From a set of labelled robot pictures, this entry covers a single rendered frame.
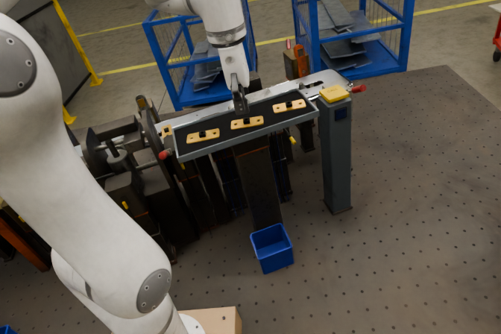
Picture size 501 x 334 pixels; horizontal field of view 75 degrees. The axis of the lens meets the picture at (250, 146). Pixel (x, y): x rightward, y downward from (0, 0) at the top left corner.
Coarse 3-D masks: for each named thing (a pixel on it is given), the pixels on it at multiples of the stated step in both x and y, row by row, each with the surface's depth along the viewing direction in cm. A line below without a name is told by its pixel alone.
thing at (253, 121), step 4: (256, 116) 85; (260, 116) 85; (236, 120) 85; (240, 120) 85; (244, 120) 83; (248, 120) 83; (252, 120) 84; (256, 120) 84; (260, 120) 83; (232, 124) 84; (240, 124) 84; (244, 124) 83; (248, 124) 83; (252, 124) 83; (256, 124) 82; (260, 124) 82; (232, 128) 83; (236, 128) 83
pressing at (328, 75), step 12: (324, 72) 131; (336, 72) 129; (288, 84) 129; (348, 84) 119; (312, 96) 118; (204, 108) 127; (216, 108) 125; (168, 120) 124; (180, 120) 123; (192, 120) 121
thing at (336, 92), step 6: (324, 90) 89; (330, 90) 89; (336, 90) 88; (342, 90) 88; (324, 96) 87; (330, 96) 86; (336, 96) 86; (342, 96) 86; (348, 96) 87; (330, 102) 86
